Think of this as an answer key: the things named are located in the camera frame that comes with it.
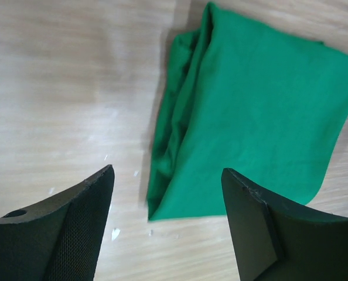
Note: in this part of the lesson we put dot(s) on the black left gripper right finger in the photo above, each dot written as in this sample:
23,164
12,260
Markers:
275,238

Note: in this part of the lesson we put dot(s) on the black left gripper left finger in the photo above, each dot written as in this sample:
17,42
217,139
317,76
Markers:
58,238

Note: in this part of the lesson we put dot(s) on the green t-shirt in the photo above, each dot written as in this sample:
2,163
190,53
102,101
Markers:
243,95

